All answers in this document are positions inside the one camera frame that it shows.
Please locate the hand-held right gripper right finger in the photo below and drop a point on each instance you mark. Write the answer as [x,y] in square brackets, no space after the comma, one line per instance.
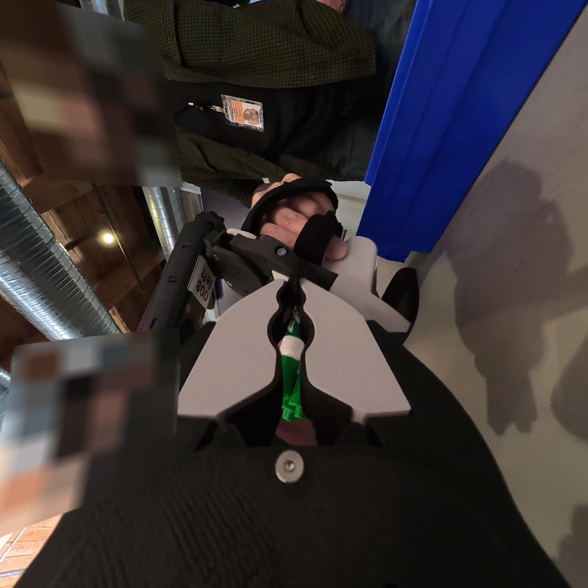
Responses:
[353,367]

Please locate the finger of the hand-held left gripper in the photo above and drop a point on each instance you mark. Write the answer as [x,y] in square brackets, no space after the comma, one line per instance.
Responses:
[367,303]

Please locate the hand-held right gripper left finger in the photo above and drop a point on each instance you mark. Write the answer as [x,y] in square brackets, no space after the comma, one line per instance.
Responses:
[229,367]

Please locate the blue plastic bin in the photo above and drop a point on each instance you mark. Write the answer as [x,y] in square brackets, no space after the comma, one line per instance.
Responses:
[436,115]

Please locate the person's left hand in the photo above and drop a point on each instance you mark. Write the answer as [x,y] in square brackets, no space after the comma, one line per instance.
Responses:
[289,216]

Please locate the round ceiling light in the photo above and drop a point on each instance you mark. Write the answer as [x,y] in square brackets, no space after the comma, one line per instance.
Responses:
[107,237]

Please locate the metal duct pipe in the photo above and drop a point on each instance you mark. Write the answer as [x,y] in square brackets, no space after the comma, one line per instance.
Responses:
[160,216]

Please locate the spiral ventilation duct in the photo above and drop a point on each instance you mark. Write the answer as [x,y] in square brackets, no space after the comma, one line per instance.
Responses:
[46,275]

